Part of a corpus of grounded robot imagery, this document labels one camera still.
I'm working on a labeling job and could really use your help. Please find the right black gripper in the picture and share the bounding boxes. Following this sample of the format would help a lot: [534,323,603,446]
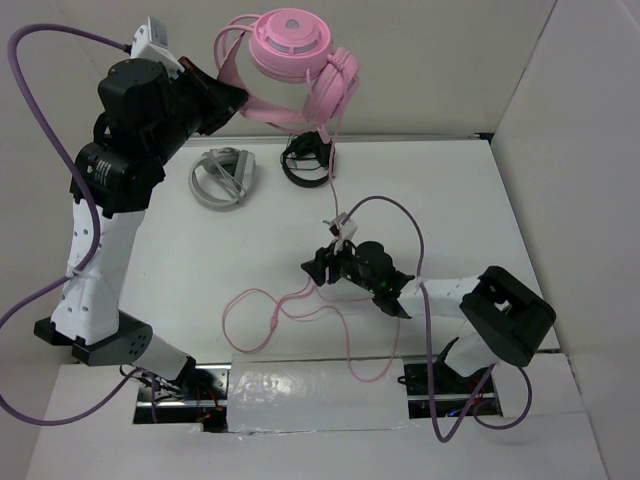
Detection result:
[301,234,379,294]

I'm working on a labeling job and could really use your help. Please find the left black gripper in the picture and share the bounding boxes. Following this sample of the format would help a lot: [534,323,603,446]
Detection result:
[145,55,246,165]

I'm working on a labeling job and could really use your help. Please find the pink wired headphones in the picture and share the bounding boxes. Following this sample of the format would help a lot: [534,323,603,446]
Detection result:
[214,8,401,385]

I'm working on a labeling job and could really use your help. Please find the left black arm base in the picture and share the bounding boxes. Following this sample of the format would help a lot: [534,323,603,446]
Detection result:
[133,363,231,433]

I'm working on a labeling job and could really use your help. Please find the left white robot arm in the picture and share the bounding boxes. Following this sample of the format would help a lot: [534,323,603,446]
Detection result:
[34,57,249,399]

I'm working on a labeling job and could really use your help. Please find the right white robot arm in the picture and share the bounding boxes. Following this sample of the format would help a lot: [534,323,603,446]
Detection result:
[301,241,557,392]

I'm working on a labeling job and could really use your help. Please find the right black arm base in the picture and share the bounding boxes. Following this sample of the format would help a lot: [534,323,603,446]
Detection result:
[393,338,501,416]

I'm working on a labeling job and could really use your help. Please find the grey white headphones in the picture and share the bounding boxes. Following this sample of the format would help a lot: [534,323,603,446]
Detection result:
[188,147,256,212]

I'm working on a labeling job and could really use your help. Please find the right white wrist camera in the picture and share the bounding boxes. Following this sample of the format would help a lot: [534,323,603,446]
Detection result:
[323,212,357,248]

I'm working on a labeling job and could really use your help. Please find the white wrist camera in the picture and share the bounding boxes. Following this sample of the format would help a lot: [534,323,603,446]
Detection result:
[130,16,177,68]
[323,212,357,248]

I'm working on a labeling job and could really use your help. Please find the black wired headphones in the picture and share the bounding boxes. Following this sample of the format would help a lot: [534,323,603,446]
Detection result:
[280,131,334,189]

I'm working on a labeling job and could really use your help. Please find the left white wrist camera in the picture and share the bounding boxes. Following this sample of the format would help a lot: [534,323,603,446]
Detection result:
[130,16,177,68]

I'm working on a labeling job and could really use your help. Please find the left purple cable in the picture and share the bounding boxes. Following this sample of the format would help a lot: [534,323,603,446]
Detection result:
[0,25,144,427]

